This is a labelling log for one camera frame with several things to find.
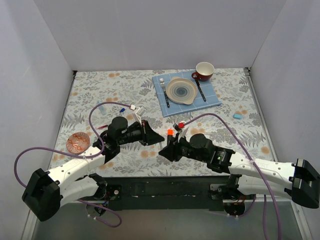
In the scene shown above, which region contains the black orange highlighter pen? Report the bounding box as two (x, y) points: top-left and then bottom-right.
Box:
(167, 135), (174, 143)

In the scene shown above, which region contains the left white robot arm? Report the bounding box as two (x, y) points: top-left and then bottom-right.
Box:
(22, 116), (165, 222)

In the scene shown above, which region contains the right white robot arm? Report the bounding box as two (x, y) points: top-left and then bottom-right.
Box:
(159, 133), (320, 209)

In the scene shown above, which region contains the light blue pen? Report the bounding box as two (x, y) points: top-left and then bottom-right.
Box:
(97, 101), (107, 116)

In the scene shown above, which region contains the light blue pen cap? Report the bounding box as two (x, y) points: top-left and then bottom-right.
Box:
(233, 113), (242, 120)

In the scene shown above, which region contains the beige blue plate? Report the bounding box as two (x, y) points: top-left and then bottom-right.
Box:
(166, 77), (198, 105)

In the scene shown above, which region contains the blue checked cloth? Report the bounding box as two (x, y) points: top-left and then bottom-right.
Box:
(151, 70), (222, 117)

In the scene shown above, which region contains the red patterned small bowl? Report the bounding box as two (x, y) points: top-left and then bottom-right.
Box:
(66, 132), (90, 155)

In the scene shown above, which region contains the red white cup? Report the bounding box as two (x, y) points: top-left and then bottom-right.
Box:
(191, 62), (215, 82)

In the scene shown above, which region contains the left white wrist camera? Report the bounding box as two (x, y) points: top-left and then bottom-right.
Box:
(133, 106), (146, 123)

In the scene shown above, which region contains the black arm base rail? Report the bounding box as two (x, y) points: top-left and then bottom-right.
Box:
(82, 174), (257, 212)

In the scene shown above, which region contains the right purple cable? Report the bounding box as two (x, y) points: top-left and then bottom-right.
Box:
(183, 113), (281, 240)

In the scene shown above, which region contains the fork with black handle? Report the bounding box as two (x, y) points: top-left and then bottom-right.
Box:
(159, 78), (170, 108)

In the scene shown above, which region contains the knife with black handle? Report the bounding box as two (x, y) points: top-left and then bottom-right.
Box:
(195, 79), (207, 102)

